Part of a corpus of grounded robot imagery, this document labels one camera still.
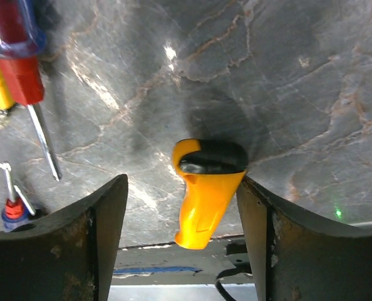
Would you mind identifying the orange utility knife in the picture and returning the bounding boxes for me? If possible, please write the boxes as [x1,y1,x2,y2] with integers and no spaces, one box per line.
[172,139,249,250]

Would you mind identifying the red handled pliers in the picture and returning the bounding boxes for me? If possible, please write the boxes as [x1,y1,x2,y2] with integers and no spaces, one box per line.
[0,1,46,106]

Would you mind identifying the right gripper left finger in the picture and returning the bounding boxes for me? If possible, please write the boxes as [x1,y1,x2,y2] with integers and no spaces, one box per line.
[0,174,128,300]

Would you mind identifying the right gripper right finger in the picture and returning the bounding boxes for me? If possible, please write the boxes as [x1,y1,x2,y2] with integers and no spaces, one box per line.
[237,177,372,300]

